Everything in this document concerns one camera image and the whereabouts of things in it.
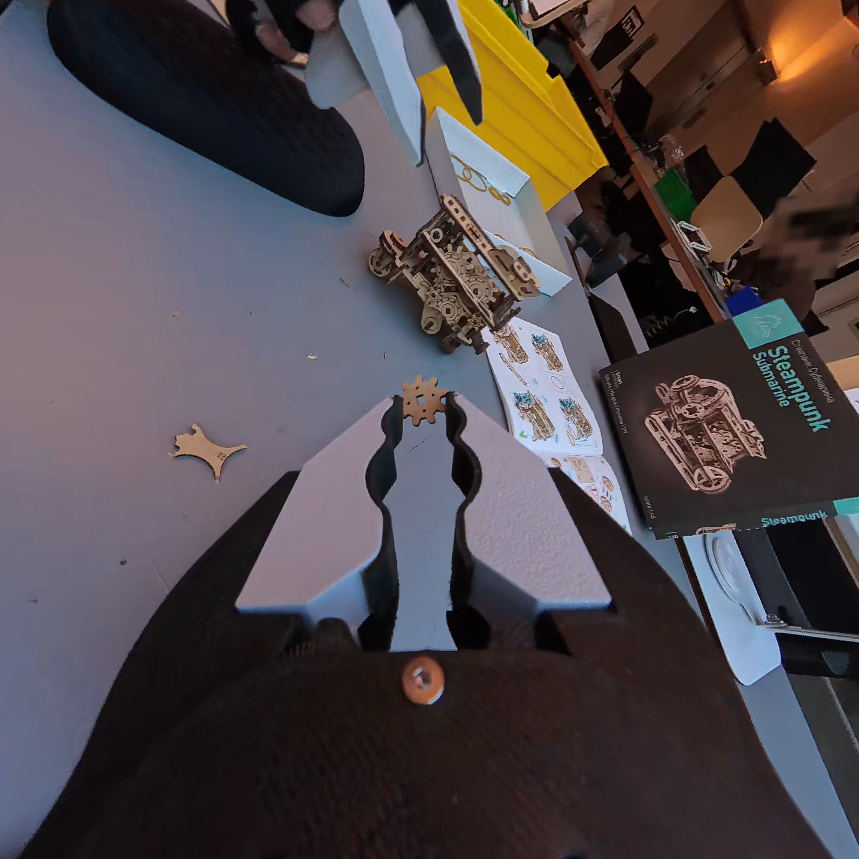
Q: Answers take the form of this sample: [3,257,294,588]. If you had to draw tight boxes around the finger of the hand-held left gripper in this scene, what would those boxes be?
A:
[337,0,425,166]
[396,0,485,126]

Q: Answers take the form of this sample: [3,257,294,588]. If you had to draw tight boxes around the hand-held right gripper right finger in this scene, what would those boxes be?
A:
[443,392,616,652]

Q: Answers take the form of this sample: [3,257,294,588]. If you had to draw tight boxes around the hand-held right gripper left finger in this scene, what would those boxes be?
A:
[235,395,407,652]

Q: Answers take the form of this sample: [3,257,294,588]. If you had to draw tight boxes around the wooden gear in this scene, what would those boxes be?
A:
[400,374,449,428]

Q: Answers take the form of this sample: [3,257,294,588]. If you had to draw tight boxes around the wooden submarine model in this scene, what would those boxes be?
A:
[368,194,542,355]

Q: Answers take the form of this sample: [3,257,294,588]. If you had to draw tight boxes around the black model kit box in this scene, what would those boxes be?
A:
[599,298,859,540]

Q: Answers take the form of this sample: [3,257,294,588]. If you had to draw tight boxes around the yellow plastic bin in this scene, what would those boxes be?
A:
[416,0,609,213]

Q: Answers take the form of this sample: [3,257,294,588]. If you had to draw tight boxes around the open instruction booklet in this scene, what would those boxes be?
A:
[485,317,633,536]

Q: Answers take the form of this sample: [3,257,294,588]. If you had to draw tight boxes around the four-legged wooden piece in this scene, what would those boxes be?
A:
[168,423,248,483]

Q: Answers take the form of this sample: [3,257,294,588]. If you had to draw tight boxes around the white cardboard tray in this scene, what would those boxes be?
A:
[425,106,573,298]

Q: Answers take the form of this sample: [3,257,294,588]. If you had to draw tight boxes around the white plastic stand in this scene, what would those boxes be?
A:
[683,525,784,687]

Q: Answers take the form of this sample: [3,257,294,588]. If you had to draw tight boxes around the green box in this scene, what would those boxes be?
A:
[653,168,699,219]

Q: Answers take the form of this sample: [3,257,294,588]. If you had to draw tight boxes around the black desk device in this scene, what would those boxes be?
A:
[566,181,635,291]

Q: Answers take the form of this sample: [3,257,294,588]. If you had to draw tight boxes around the beige chair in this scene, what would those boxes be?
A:
[690,176,765,264]

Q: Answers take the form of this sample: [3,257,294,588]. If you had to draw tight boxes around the black chair back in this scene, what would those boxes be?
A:
[730,119,817,217]

